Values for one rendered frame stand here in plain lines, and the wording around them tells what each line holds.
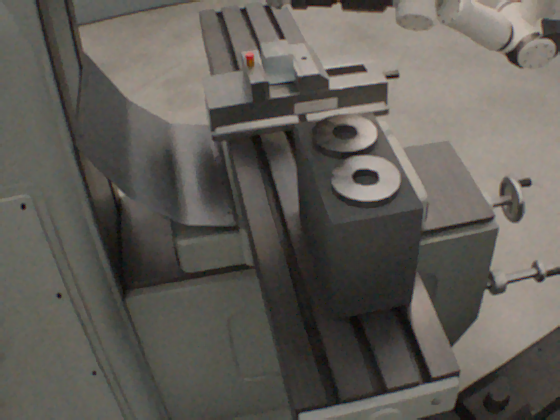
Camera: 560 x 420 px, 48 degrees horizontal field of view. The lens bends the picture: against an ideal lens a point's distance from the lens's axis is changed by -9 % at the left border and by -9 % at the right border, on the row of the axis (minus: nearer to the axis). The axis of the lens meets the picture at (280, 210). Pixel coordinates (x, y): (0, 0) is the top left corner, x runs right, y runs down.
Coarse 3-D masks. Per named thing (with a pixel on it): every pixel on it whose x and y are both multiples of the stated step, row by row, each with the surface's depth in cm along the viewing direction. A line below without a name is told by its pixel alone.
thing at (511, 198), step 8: (512, 176) 151; (504, 184) 155; (512, 184) 150; (520, 184) 149; (528, 184) 150; (504, 192) 157; (512, 192) 151; (520, 192) 148; (488, 200) 149; (496, 200) 152; (504, 200) 152; (512, 200) 152; (520, 200) 148; (504, 208) 157; (512, 208) 153; (520, 208) 148; (512, 216) 153; (520, 216) 150
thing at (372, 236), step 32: (320, 128) 93; (352, 128) 93; (320, 160) 90; (352, 160) 88; (384, 160) 87; (320, 192) 85; (352, 192) 83; (384, 192) 83; (320, 224) 89; (352, 224) 81; (384, 224) 83; (416, 224) 84; (320, 256) 94; (352, 256) 85; (384, 256) 86; (416, 256) 88; (352, 288) 89; (384, 288) 91
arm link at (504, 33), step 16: (480, 16) 106; (496, 16) 109; (512, 16) 112; (464, 32) 109; (480, 32) 108; (496, 32) 109; (512, 32) 111; (528, 32) 109; (496, 48) 112; (512, 48) 111
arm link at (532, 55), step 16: (512, 0) 113; (528, 0) 107; (544, 0) 103; (528, 16) 108; (544, 16) 106; (544, 32) 107; (528, 48) 108; (544, 48) 109; (528, 64) 112; (544, 64) 112
